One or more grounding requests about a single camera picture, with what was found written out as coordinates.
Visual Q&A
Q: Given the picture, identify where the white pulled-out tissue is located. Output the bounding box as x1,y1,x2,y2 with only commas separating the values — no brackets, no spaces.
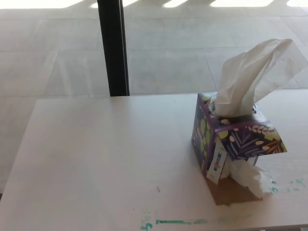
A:
213,38,302,117

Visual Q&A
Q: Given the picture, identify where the purple leaf-patterned tissue box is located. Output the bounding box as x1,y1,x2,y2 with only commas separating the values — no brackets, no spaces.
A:
192,93,288,206

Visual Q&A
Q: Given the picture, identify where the crumpled white tissue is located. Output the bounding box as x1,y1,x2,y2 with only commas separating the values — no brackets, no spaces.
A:
225,159,274,199

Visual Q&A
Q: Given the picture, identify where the black window frame post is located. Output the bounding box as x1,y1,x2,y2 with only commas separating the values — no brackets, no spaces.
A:
97,0,131,98

